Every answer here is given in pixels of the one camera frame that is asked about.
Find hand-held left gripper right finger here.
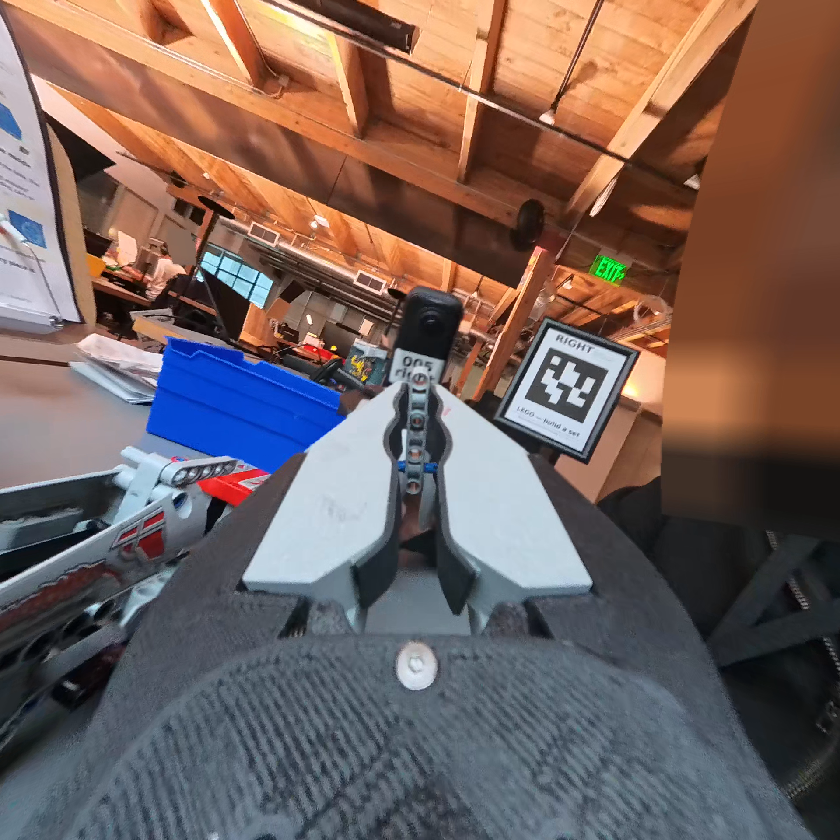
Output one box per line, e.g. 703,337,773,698
432,384,593,634

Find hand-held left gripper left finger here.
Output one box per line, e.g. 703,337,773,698
241,382,409,630

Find grey lego beam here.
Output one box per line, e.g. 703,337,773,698
402,369,439,496

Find blue plastic bin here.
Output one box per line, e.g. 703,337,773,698
146,336,347,475

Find grey red lego vehicle model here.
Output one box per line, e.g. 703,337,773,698
0,446,271,749

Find lego instruction booklet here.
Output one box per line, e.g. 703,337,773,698
69,360,160,404

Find black round speaker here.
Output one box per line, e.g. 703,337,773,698
512,199,547,252

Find person's black jacket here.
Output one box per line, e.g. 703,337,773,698
594,476,840,808

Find black ceiling heater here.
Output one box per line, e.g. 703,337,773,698
259,0,421,55

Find printed instruction sheet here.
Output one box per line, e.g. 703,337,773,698
0,13,83,329

